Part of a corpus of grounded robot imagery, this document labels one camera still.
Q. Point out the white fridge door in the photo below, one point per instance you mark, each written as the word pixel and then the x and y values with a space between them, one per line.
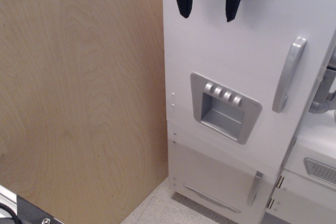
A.
pixel 247 55

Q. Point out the white toy fridge cabinet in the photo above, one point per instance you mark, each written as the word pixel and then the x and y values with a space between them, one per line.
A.
pixel 251 134

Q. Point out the grey dispenser box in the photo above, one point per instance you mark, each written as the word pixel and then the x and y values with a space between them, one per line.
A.
pixel 222 109

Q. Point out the grey plastic faucet pipe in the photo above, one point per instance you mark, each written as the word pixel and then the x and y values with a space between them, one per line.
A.
pixel 324 87

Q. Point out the plywood board panel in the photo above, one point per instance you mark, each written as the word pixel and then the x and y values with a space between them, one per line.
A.
pixel 83 123

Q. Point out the brass upper cabinet hinge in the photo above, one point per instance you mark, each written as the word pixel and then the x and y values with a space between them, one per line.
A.
pixel 279 182

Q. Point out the brass cabinet hinge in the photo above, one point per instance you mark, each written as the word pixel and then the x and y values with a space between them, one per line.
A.
pixel 279 182
pixel 270 203

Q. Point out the white lower freezer door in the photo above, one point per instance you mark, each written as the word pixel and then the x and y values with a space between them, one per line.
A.
pixel 213 178

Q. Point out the grey vent panel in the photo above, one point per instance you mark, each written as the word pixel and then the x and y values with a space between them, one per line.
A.
pixel 320 170

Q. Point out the brass lower cabinet hinge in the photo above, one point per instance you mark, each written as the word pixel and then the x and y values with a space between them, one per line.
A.
pixel 270 203

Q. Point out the white toy oven unit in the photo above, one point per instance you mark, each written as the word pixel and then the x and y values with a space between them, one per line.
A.
pixel 301 197

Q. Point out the grey lower door handle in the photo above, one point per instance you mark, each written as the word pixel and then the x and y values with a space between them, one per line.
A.
pixel 254 188

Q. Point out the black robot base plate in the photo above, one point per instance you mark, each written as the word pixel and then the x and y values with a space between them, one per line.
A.
pixel 15 209

